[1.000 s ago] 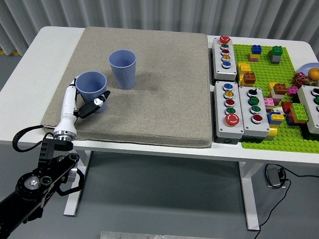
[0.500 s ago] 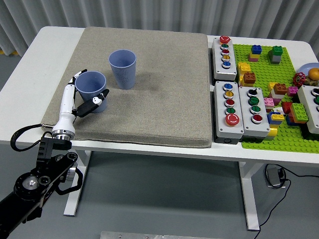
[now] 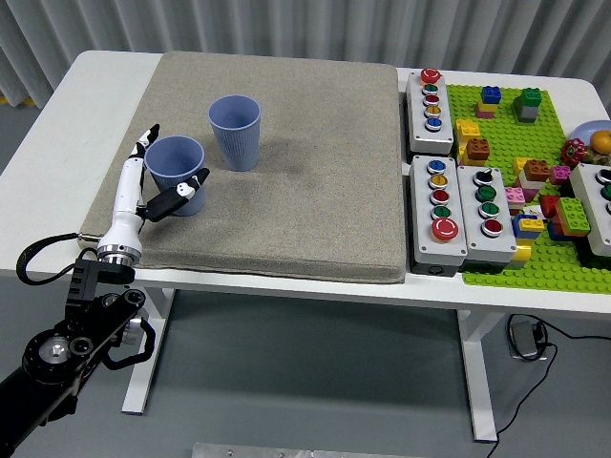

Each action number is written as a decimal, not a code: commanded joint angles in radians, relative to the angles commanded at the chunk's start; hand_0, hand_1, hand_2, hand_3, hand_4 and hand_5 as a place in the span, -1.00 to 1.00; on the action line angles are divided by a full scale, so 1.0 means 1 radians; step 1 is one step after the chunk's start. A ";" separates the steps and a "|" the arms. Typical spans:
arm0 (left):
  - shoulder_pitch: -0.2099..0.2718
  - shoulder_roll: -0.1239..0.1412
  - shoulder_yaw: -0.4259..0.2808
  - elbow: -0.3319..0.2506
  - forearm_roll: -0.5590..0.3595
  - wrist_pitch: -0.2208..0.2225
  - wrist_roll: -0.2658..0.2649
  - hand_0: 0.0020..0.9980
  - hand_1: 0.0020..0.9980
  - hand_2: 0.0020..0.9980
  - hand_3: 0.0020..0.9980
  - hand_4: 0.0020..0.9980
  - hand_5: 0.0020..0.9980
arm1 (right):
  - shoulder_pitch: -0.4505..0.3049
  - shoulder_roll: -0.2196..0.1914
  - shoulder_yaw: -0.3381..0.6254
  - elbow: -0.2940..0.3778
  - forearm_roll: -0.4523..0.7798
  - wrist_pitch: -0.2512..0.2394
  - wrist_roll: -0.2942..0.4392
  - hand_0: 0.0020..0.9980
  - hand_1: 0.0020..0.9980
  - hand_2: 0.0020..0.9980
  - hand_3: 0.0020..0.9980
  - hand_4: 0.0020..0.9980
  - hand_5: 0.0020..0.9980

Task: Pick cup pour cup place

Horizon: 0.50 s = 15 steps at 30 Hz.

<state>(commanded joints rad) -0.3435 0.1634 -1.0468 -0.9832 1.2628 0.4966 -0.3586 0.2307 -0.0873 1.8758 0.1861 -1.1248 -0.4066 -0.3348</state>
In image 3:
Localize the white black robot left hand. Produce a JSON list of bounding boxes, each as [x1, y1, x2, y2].
[[97, 124, 211, 249]]

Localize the blue ribbed plastic cup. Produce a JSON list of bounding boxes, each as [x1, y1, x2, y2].
[[207, 94, 263, 173], [144, 135, 207, 219]]

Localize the white table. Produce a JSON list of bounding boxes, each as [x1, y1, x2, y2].
[[0, 50, 611, 443]]

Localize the grey-brown cushion mat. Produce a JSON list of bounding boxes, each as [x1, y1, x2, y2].
[[78, 51, 408, 285]]

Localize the grey pleated curtain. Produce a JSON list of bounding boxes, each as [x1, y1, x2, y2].
[[0, 0, 611, 120]]

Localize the five-button box, black base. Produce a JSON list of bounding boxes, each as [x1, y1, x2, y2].
[[409, 155, 469, 277]]

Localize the five-button box, shallow base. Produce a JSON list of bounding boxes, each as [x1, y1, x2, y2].
[[404, 68, 455, 156]]

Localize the four-button box, black selector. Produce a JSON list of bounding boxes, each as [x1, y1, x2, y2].
[[456, 164, 519, 274]]

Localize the tall yellow brick stack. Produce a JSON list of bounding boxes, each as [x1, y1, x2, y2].
[[454, 118, 481, 166]]

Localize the brown toy brick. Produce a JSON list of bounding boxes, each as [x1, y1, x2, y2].
[[465, 137, 492, 162]]

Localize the blue yellow pink brick stack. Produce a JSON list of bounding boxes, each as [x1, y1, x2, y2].
[[474, 85, 503, 120]]

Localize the green studded baseplate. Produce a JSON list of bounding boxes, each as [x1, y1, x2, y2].
[[444, 84, 611, 292]]

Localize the yellow round toy brick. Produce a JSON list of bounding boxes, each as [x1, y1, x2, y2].
[[510, 238, 535, 271]]

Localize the small yellow toy brick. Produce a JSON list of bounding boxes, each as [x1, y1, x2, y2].
[[513, 156, 534, 187]]

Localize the grey power adapter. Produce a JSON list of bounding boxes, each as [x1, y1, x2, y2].
[[506, 320, 548, 362]]

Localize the orange-brown toy brick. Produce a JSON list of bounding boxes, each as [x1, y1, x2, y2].
[[522, 158, 551, 182]]

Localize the green grey brick stack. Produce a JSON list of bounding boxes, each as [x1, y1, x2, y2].
[[513, 87, 543, 124]]

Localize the red toy brick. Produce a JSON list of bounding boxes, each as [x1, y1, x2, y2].
[[538, 194, 562, 220]]

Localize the green toy brick on orange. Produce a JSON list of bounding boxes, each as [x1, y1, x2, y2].
[[556, 196, 592, 238]]

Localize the red toy valve wheel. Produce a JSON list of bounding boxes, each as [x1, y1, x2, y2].
[[560, 137, 587, 167]]

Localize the grey button box, dark buttons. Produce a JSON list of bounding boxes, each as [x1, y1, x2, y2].
[[568, 162, 611, 259]]

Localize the light blue plate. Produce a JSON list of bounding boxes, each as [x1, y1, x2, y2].
[[570, 119, 611, 154]]

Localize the black power cable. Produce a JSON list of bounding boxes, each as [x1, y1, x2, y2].
[[505, 312, 611, 343], [485, 341, 559, 458]]

